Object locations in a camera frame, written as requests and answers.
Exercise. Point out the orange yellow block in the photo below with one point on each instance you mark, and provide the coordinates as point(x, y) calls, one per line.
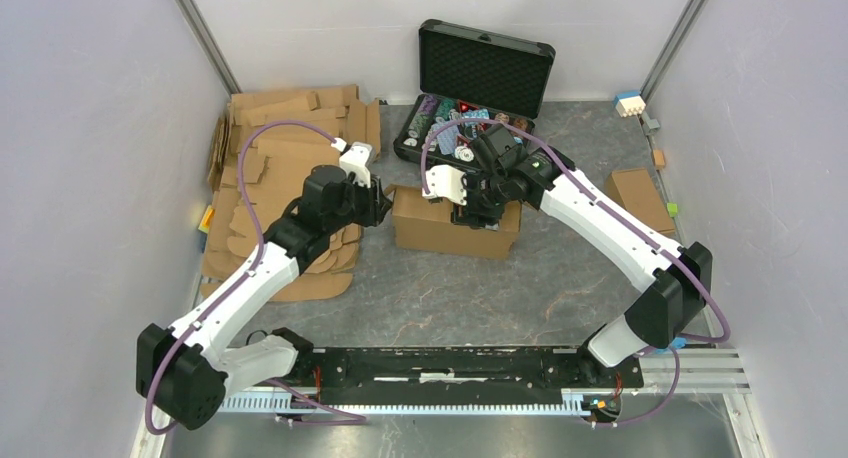
point(204, 226)

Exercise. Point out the small wooden cube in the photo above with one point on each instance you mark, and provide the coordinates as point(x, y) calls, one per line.
point(659, 159)

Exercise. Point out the blue white toy block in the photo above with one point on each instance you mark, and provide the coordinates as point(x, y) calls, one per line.
point(629, 103)

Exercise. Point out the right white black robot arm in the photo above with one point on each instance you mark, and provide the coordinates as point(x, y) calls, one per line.
point(673, 281)

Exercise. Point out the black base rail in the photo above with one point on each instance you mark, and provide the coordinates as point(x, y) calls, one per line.
point(517, 375)

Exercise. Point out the folded closed cardboard box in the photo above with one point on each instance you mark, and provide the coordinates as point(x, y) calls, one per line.
point(635, 191)

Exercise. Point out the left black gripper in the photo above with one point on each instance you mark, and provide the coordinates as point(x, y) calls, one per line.
point(377, 203)

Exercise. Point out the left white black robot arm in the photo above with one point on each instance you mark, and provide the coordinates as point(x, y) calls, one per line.
point(188, 369)

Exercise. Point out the green small cube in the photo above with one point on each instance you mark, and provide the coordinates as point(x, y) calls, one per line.
point(672, 209)

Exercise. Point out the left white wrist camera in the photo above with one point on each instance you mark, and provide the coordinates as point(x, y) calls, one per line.
point(355, 159)

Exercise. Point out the cardboard box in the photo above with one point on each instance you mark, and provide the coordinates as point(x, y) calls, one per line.
point(635, 191)
point(424, 226)

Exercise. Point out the black poker chip case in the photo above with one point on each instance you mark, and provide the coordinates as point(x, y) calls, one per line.
point(466, 72)

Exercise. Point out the stack of flat cardboard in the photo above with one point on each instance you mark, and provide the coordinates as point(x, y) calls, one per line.
point(264, 146)

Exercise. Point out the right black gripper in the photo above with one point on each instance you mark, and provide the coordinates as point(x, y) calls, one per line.
point(469, 213)

